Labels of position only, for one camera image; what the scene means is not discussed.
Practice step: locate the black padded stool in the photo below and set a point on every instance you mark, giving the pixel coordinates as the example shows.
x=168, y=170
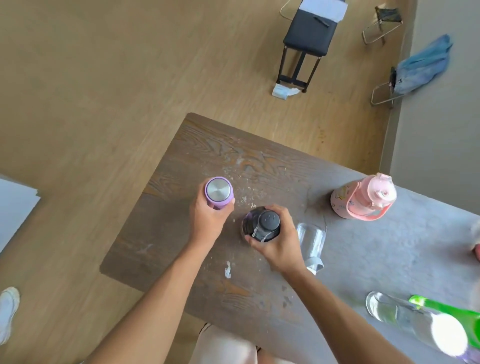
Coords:
x=309, y=32

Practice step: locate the clear glass bottle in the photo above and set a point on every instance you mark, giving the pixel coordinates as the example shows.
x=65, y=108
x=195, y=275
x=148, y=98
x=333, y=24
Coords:
x=408, y=318

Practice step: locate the pink and white object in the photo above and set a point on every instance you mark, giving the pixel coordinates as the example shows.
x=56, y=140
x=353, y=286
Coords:
x=476, y=236

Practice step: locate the white board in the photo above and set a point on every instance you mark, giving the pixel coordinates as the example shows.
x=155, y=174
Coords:
x=15, y=210

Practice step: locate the person's left thumb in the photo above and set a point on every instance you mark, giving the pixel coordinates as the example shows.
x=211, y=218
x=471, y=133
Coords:
x=228, y=208

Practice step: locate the clear plastic bottle grey lid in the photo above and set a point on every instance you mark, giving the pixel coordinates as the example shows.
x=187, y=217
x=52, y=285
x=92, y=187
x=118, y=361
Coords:
x=312, y=240

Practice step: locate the black pen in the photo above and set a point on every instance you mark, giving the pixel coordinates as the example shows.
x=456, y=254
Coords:
x=321, y=21

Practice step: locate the green bottle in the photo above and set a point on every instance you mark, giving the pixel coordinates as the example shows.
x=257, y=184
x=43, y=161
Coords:
x=461, y=318

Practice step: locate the person's light pink trousers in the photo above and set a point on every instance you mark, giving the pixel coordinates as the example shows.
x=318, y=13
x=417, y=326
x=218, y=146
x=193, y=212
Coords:
x=225, y=348

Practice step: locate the person's right forearm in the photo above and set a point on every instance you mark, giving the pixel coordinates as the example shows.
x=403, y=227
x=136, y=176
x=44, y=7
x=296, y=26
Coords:
x=337, y=318

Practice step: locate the dark bottle with black lid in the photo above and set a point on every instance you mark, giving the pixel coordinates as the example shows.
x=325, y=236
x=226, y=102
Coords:
x=264, y=222

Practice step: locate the purple bottle with steel lid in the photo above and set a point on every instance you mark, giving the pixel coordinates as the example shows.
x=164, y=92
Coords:
x=218, y=189

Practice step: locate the small metal folding stool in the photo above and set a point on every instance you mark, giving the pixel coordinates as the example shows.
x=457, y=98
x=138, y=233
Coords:
x=386, y=17

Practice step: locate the white paper scrap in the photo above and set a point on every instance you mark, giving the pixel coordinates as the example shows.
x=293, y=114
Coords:
x=227, y=270

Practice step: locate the white paper sheet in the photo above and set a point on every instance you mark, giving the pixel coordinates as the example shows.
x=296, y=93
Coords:
x=326, y=8

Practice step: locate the white shoe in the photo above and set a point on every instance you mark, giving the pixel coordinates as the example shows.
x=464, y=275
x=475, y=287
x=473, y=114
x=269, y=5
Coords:
x=7, y=311

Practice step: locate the person's left forearm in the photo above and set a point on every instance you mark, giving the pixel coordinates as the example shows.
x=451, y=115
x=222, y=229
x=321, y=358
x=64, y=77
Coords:
x=157, y=303

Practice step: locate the person's right thumb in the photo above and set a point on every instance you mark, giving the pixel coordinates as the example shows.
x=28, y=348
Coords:
x=257, y=241

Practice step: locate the light blue face mask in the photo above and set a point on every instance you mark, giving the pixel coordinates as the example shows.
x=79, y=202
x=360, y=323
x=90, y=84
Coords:
x=283, y=91

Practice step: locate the blue cloth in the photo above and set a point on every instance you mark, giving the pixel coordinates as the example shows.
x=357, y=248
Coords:
x=423, y=65

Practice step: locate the person's left hand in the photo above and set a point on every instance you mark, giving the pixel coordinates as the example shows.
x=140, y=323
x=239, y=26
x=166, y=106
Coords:
x=206, y=225

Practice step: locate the person's right hand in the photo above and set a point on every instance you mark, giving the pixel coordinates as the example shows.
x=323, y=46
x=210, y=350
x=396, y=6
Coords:
x=285, y=247

